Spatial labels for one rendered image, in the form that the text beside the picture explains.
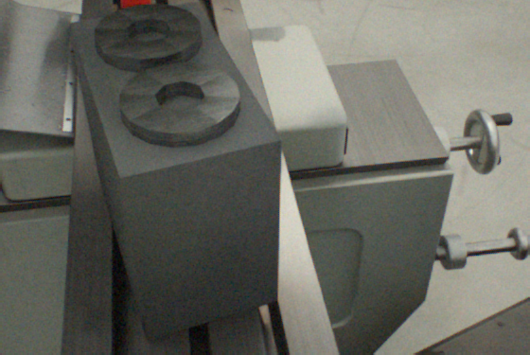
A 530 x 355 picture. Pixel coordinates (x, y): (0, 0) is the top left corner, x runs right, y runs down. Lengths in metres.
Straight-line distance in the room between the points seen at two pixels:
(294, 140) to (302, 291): 0.40
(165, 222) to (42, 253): 0.61
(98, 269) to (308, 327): 0.20
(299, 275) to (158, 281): 0.15
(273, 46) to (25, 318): 0.59
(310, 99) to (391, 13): 2.01
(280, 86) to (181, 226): 0.57
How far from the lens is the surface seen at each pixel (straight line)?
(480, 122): 1.31
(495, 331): 1.15
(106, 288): 0.68
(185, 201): 0.53
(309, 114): 1.03
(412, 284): 1.31
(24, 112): 1.00
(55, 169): 1.03
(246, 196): 0.54
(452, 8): 3.14
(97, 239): 0.72
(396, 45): 2.84
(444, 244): 1.28
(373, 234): 1.19
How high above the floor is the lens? 1.48
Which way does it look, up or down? 40 degrees down
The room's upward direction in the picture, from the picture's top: straight up
